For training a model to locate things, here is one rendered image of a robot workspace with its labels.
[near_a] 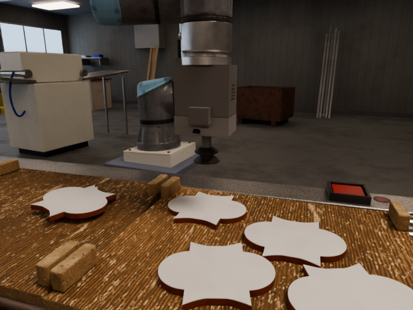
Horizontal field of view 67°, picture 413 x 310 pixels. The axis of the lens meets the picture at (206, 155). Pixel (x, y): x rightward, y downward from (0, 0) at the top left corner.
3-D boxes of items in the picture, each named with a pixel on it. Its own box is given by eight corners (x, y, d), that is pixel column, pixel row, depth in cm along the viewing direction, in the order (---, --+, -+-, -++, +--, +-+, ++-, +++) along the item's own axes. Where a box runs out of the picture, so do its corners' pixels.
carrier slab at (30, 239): (19, 173, 78) (18, 167, 78) (171, 192, 66) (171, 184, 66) (-183, 246, 46) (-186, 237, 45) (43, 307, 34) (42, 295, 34)
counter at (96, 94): (52, 104, 1093) (49, 77, 1070) (113, 107, 993) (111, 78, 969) (31, 106, 1018) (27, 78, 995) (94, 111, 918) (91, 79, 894)
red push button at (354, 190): (330, 189, 69) (331, 183, 69) (360, 192, 67) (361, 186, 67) (332, 199, 64) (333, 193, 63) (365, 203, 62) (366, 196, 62)
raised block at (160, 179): (161, 186, 65) (160, 173, 65) (169, 186, 65) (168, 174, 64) (147, 196, 60) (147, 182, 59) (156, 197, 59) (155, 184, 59)
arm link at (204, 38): (226, 19, 41) (168, 22, 44) (225, 56, 43) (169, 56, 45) (236, 27, 48) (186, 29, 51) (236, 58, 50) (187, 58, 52)
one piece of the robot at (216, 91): (160, 35, 42) (164, 154, 46) (225, 34, 40) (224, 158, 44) (184, 42, 51) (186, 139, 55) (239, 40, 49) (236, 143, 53)
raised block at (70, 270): (87, 260, 40) (85, 241, 39) (99, 263, 39) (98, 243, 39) (50, 291, 34) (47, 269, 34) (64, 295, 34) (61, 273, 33)
